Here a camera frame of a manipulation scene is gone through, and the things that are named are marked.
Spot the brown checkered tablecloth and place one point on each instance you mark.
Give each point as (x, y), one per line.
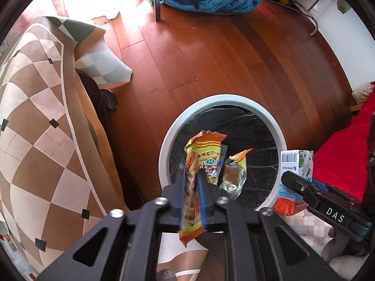
(38, 123)

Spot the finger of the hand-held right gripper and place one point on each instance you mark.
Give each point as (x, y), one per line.
(310, 199)
(320, 186)

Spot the orange yellow snack wrapper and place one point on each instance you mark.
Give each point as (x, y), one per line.
(206, 152)

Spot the red blanket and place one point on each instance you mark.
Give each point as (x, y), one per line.
(342, 152)

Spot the person's right hand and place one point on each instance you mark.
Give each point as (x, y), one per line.
(335, 244)

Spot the white drink carton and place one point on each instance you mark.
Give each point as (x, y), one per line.
(296, 159)

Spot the small clear orange wrapper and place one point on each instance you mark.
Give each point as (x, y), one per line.
(233, 178)

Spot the grey metal chair frame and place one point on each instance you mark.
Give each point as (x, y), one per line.
(158, 5)

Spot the pale checkered mat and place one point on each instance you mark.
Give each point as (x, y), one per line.
(310, 229)

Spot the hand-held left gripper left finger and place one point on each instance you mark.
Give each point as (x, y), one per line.
(179, 190)

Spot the white fluffy cloth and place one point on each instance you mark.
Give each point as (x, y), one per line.
(348, 269)

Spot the white wall socket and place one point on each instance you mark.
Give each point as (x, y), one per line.
(343, 5)

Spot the beige patterned pillow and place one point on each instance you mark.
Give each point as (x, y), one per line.
(364, 94)

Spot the white round trash bin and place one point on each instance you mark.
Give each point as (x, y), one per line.
(223, 99)

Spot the black trash bag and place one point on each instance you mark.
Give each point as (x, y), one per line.
(249, 128)

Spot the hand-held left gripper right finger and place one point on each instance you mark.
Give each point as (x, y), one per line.
(203, 191)

